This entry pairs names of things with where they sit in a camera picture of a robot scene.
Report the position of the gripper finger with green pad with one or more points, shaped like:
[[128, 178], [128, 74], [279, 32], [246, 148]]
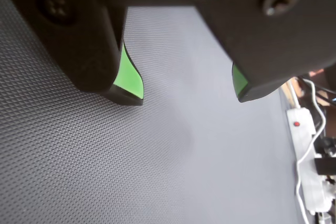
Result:
[[262, 37], [78, 37]]

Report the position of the black plug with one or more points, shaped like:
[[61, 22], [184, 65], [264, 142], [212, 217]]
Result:
[[325, 166]]

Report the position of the white power strip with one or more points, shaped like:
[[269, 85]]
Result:
[[307, 155]]

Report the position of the large grey textured mat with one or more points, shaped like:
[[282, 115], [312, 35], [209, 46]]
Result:
[[131, 155]]

